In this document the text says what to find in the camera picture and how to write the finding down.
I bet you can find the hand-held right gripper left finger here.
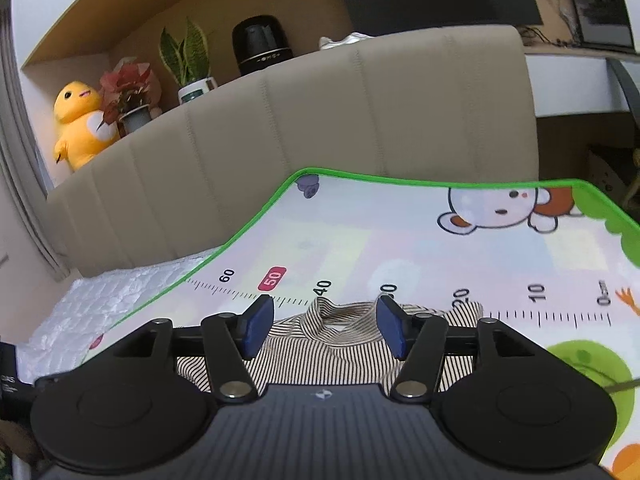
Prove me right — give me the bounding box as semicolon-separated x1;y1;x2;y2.
100;294;276;405

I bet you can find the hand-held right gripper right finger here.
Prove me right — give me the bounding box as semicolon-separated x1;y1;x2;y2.
376;294;546;405

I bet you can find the striped beige shirt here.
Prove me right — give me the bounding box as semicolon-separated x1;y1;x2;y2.
175;296;485;396

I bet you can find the printed cartoon play mat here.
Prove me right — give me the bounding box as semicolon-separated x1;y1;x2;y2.
15;166;640;480

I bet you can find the white quilted bedsheet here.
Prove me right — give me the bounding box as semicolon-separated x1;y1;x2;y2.
15;247;223;376

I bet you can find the beige upholstered headboard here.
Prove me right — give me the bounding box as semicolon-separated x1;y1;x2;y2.
46;25;540;278

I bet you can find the grey curtain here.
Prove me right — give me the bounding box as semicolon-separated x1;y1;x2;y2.
0;45;71;281

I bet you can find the yellow plush toy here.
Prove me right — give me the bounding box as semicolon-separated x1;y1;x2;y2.
53;80;121;172

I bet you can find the red-leaf potted plant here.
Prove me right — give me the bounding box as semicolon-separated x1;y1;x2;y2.
98;57;163;135

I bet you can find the snake plant in white pot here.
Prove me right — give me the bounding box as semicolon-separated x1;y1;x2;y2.
159;17;218;106

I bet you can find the black cylindrical speaker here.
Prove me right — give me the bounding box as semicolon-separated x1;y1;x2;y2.
231;15;291;77

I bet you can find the white crumpled object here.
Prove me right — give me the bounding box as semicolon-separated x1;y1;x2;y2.
318;32;373;51

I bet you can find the white desk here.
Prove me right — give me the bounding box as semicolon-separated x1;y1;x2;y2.
522;42;640;118

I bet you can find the black framed monitor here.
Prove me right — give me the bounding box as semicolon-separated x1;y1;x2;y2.
562;0;636;51

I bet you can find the grey chair frame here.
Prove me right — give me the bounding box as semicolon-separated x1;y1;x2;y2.
607;57;640;136

